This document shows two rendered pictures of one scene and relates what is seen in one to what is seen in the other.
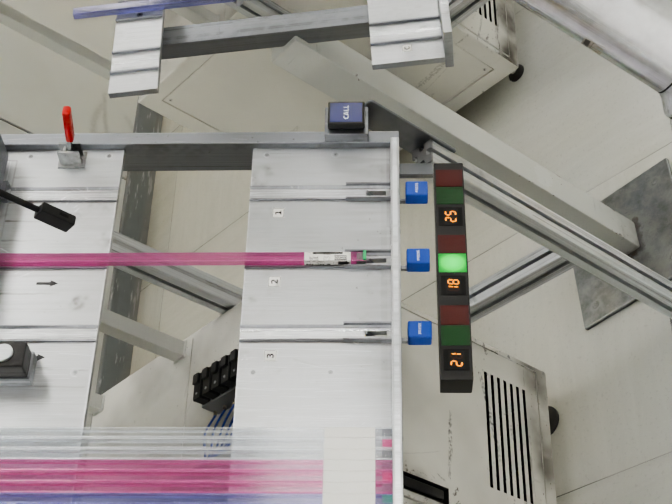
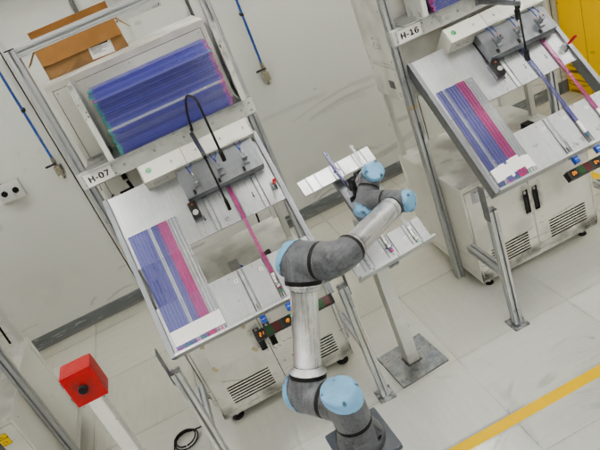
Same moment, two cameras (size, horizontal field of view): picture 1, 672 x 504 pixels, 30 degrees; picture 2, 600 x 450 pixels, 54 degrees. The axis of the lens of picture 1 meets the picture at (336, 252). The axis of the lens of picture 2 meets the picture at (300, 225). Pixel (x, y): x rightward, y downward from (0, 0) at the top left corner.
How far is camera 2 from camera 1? 1.31 m
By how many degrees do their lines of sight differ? 30
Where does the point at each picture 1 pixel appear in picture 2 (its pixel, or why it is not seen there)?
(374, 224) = not seen: hidden behind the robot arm
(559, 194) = (399, 329)
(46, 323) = (216, 214)
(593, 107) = (472, 320)
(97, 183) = (269, 198)
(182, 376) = (279, 241)
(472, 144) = (384, 293)
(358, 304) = (264, 296)
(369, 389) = (238, 314)
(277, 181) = not seen: hidden behind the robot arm
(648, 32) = (296, 353)
